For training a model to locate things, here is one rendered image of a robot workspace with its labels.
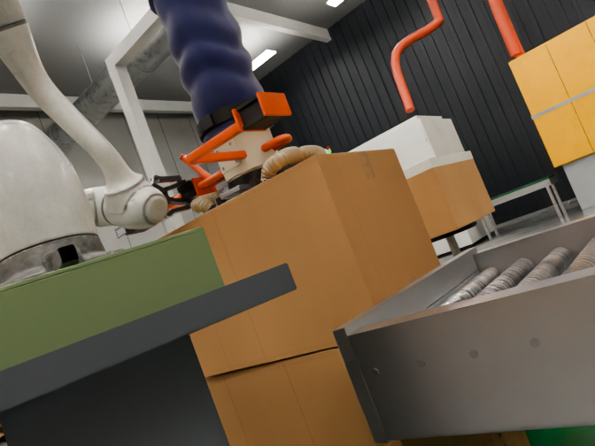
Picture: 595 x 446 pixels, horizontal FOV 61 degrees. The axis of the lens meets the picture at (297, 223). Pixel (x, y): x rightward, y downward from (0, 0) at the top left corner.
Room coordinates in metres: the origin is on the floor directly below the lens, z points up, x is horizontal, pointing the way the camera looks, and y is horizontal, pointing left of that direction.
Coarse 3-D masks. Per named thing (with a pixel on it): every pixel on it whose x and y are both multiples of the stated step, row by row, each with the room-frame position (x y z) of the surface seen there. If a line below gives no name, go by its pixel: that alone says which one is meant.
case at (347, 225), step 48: (288, 192) 1.09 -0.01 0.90; (336, 192) 1.06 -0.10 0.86; (384, 192) 1.23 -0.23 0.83; (240, 240) 1.20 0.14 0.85; (288, 240) 1.12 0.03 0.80; (336, 240) 1.05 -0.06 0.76; (384, 240) 1.16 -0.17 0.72; (336, 288) 1.08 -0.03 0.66; (384, 288) 1.09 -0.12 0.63; (192, 336) 1.37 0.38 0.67; (240, 336) 1.27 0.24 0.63; (288, 336) 1.18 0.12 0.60
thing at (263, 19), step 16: (240, 16) 9.83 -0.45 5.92; (256, 16) 10.27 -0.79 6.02; (272, 16) 10.75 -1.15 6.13; (288, 32) 11.28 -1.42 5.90; (304, 32) 11.61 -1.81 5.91; (320, 32) 12.23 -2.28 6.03; (0, 96) 9.71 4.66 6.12; (16, 96) 9.97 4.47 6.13; (160, 112) 13.00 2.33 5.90; (176, 112) 13.42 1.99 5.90; (192, 112) 13.86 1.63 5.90
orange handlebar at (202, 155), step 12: (228, 132) 1.08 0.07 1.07; (240, 132) 1.08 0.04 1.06; (204, 144) 1.14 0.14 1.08; (216, 144) 1.12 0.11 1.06; (264, 144) 1.34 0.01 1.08; (276, 144) 1.32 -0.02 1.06; (192, 156) 1.17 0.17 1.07; (204, 156) 1.16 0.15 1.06; (216, 156) 1.25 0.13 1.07; (228, 156) 1.28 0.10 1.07; (240, 156) 1.32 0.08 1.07; (204, 180) 1.51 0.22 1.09; (216, 180) 1.48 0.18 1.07
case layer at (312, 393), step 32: (320, 352) 1.14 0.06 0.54; (224, 384) 1.37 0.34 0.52; (256, 384) 1.29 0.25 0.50; (288, 384) 1.22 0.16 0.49; (320, 384) 1.16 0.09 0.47; (224, 416) 1.40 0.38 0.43; (256, 416) 1.32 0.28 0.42; (288, 416) 1.25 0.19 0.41; (320, 416) 1.19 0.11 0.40; (352, 416) 1.13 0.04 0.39
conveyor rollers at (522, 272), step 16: (592, 240) 1.17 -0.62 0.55; (560, 256) 1.19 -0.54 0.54; (592, 256) 1.03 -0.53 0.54; (496, 272) 1.35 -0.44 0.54; (512, 272) 1.20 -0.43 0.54; (528, 272) 1.25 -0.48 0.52; (544, 272) 1.07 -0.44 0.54; (560, 272) 1.14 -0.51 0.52; (464, 288) 1.20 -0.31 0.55; (480, 288) 1.23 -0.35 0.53; (496, 288) 1.09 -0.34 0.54
